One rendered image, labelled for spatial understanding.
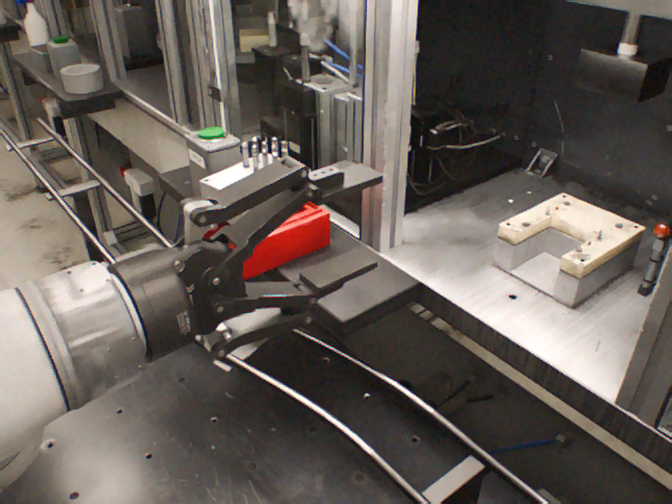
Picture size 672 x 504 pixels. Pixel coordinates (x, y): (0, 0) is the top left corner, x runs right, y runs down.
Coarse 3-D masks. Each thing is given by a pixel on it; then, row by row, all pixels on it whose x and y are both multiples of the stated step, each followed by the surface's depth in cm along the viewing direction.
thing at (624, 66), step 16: (640, 16) 68; (624, 32) 69; (640, 32) 69; (592, 48) 72; (608, 48) 72; (624, 48) 70; (640, 48) 72; (592, 64) 71; (608, 64) 70; (624, 64) 68; (640, 64) 67; (656, 64) 68; (576, 80) 74; (592, 80) 72; (608, 80) 70; (624, 80) 69; (640, 80) 68; (656, 80) 69; (624, 96) 70; (640, 96) 68
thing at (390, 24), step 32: (384, 0) 70; (416, 0) 71; (384, 32) 72; (384, 64) 74; (384, 96) 76; (384, 128) 78; (384, 160) 80; (384, 192) 83; (384, 224) 86; (640, 352) 59; (640, 416) 61
